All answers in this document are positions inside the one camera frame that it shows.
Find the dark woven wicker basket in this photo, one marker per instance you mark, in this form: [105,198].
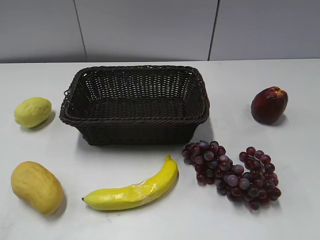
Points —
[136,105]

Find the yellow mango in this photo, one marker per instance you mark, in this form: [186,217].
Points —
[37,186]

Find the purple grape bunch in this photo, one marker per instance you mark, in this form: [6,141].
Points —
[253,180]

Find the green lemon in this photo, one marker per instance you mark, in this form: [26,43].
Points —
[32,112]

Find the yellow banana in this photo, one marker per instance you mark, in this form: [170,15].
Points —
[135,195]

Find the red apple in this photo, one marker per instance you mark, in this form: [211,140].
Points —
[269,105]

